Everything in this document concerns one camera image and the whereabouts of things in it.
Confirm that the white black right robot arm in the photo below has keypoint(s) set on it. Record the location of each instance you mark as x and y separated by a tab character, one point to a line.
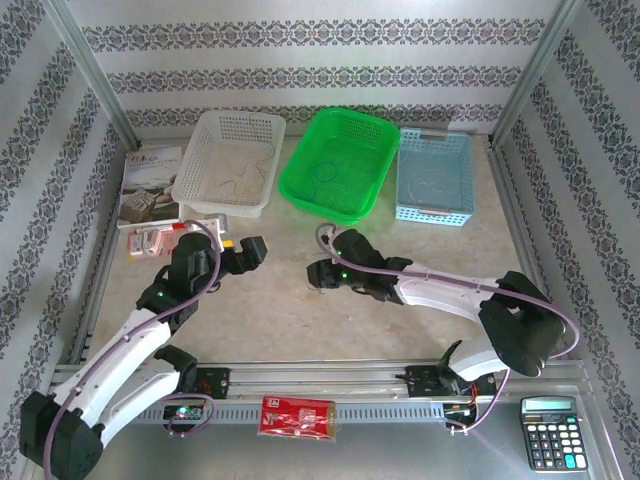
440	295

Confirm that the green perforated plastic basket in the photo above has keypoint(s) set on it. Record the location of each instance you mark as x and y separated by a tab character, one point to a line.
350	150

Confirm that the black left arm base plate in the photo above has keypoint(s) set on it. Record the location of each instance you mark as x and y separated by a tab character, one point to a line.
215	382

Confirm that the aluminium side rail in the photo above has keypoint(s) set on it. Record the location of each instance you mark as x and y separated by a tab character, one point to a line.
511	200
107	235

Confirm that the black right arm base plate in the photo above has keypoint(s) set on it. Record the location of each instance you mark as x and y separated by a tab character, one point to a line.
422	382

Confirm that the blue perforated plastic basket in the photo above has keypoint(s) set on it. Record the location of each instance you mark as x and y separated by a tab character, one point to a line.
435	145

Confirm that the small lit controller board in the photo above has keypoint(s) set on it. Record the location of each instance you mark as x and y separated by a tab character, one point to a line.
185	412

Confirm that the aluminium mounting rail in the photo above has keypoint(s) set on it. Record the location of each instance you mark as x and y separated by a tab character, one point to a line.
320	380

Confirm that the red foil packet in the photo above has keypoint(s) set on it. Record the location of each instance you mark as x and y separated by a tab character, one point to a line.
297	419

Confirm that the black desk calculator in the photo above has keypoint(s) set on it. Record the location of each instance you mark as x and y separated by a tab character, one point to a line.
552	440

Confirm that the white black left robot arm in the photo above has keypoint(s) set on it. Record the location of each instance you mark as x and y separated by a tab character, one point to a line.
115	360

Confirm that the grey white book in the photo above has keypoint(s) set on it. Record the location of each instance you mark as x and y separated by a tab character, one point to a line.
147	180

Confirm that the white perforated plastic basket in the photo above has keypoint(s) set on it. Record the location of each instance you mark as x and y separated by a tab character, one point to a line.
225	165

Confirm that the aluminium frame post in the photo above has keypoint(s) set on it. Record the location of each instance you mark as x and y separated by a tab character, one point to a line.
92	70
536	70

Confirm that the pink white small box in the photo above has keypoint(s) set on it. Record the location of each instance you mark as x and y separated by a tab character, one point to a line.
147	245

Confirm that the red capped marker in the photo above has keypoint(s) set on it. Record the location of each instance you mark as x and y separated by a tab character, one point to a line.
177	227

